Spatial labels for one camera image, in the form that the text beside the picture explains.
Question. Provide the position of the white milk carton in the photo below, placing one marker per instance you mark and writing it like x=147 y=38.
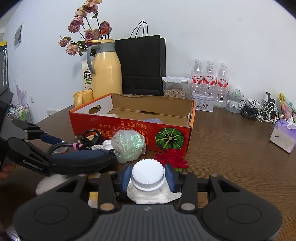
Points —
x=87 y=76

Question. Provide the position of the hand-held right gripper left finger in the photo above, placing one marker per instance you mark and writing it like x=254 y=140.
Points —
x=126 y=173

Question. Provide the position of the white printed board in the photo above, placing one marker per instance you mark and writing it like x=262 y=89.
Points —
x=52 y=113

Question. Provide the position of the black paper bag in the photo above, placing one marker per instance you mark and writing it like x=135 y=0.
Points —
x=141 y=64

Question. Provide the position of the purple flower wall sticker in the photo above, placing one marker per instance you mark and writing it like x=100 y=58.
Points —
x=20 y=92

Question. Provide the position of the person's left hand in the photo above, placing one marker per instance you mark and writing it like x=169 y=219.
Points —
x=7 y=171

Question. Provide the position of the blue patterned cloth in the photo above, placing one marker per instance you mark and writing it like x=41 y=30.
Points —
x=151 y=121

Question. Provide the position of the red cardboard box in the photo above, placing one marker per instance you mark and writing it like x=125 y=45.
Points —
x=134 y=133

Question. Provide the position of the black panel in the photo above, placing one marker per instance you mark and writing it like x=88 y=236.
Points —
x=2 y=69

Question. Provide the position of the clear seed container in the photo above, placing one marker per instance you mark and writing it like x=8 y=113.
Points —
x=175 y=90

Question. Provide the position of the purple tissue pack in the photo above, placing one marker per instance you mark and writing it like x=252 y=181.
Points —
x=283 y=136

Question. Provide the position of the yellow mug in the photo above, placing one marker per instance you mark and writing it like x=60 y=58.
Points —
x=82 y=98

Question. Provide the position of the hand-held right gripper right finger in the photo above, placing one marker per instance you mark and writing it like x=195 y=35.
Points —
x=169 y=175

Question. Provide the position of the yellow thermos jug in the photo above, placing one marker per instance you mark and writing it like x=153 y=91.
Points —
x=107 y=71

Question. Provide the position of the white tissue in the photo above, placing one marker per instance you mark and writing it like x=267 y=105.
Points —
x=150 y=197

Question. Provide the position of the small black device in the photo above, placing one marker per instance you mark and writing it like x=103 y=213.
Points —
x=269 y=97

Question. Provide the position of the white robot toy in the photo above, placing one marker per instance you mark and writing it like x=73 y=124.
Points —
x=235 y=95

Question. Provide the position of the small gold block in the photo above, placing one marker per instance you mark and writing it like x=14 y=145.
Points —
x=94 y=139

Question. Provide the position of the red label water bottle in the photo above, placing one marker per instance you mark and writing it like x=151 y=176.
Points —
x=197 y=76
x=222 y=81
x=210 y=78

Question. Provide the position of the printed tin box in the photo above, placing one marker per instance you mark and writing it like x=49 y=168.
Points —
x=203 y=104

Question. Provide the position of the navy zip pouch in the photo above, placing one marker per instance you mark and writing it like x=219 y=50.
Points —
x=78 y=161

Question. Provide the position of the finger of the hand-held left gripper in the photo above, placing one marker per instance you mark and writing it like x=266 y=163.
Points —
x=34 y=162
x=50 y=139

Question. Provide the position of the red artificial flower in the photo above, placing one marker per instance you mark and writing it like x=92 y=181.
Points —
x=172 y=158

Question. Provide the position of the white flat item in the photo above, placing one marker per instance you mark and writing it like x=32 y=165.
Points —
x=113 y=114

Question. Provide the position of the dried pink rose bouquet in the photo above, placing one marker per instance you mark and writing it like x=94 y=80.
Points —
x=89 y=34

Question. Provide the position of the grey wall picture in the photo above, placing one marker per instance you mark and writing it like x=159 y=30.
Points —
x=18 y=34

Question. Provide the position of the iridescent bubble wrap bundle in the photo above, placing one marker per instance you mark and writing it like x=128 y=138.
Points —
x=128 y=146

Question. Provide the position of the colourful snack packet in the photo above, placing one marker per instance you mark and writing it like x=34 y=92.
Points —
x=286 y=104

